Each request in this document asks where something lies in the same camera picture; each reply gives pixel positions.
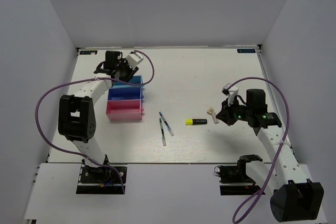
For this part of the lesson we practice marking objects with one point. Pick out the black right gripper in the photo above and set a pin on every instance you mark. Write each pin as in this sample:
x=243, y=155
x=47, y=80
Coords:
x=225, y=114

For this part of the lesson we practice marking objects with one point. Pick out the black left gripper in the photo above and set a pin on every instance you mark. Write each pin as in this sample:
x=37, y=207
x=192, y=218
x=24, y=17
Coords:
x=131, y=71

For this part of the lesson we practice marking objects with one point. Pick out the tan eraser with barcode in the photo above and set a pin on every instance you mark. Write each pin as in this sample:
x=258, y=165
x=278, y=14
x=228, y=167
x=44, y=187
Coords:
x=210, y=111

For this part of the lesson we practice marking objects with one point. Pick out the yellow cap black highlighter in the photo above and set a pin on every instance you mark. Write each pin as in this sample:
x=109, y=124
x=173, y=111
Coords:
x=196, y=122

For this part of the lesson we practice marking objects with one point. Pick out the blue ink pen refill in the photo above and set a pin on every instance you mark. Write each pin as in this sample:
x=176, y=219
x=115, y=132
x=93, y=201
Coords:
x=166, y=123

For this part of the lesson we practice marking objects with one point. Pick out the green ink pen refill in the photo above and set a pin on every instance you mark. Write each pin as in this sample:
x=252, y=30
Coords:
x=162, y=132

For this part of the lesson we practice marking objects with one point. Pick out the grey rectangular eraser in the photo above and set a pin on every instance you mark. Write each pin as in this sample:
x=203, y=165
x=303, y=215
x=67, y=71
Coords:
x=216, y=121

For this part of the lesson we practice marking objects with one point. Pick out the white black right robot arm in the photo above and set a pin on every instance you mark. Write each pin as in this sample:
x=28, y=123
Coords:
x=293, y=195

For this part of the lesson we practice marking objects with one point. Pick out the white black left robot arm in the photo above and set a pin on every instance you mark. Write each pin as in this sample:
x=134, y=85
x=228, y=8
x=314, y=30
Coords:
x=77, y=121

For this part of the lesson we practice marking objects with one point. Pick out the light blue plastic drawer bin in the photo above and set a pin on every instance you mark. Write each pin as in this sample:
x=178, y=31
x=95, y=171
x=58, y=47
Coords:
x=134, y=82

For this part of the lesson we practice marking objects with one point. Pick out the dark blue plastic drawer bin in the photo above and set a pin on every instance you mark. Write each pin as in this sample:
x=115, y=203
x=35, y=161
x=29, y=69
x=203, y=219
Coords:
x=132, y=93

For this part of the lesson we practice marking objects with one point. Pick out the left corner table label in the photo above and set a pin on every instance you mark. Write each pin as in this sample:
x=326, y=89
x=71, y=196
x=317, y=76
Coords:
x=88, y=52

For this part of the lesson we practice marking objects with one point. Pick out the corner table label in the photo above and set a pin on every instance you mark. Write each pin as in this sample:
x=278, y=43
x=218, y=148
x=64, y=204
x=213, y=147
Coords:
x=246, y=51
x=88, y=52

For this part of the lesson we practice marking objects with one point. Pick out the pink plastic drawer bin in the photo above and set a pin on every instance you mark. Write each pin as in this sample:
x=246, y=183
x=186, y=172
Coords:
x=124, y=110

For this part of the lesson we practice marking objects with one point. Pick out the right corner table label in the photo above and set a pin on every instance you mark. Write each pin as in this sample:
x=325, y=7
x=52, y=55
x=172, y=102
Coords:
x=246, y=51

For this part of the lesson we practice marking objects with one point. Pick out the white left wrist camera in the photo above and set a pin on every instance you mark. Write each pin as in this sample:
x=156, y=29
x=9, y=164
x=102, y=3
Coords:
x=134, y=59

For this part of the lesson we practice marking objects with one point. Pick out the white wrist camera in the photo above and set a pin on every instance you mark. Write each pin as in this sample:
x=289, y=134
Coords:
x=134, y=59
x=231, y=91

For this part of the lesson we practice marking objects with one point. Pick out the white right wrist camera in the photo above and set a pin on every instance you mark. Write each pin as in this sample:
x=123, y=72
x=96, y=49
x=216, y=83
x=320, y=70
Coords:
x=231, y=91

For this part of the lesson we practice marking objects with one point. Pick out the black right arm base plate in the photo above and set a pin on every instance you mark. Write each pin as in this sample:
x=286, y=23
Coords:
x=231, y=183

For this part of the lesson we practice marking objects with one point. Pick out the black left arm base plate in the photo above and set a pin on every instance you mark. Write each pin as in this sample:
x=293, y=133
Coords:
x=101, y=181

